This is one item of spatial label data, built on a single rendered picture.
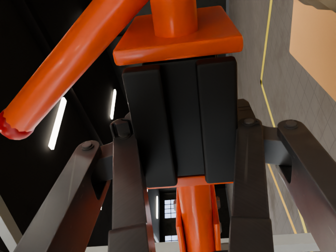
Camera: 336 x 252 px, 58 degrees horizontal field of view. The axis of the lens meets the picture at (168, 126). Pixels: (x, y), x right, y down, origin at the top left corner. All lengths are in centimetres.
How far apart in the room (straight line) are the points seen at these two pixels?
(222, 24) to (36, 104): 12
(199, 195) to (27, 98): 12
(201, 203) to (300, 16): 24
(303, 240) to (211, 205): 310
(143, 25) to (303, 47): 22
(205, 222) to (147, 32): 13
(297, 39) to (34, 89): 29
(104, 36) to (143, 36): 3
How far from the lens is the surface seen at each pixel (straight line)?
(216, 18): 18
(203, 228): 22
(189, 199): 20
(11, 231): 345
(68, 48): 18
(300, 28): 37
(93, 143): 16
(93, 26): 17
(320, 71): 33
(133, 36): 16
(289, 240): 328
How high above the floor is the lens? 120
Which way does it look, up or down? 6 degrees up
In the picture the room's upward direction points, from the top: 96 degrees counter-clockwise
